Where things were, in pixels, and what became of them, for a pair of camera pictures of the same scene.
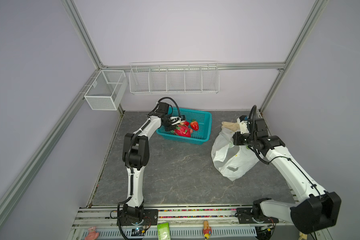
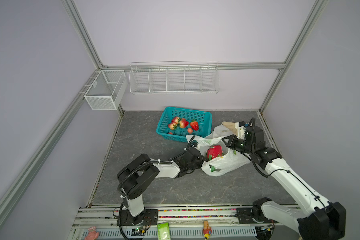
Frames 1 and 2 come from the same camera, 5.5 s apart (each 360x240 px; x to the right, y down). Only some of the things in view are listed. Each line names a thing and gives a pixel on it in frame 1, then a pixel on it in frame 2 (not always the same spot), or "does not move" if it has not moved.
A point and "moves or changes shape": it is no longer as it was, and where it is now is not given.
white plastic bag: [231, 160] moves or changes shape
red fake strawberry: [195, 125] does not move
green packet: [163, 232] does not move
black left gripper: [167, 128] → [202, 159]
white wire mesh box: [107, 91] does not move
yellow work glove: [234, 126] does not move
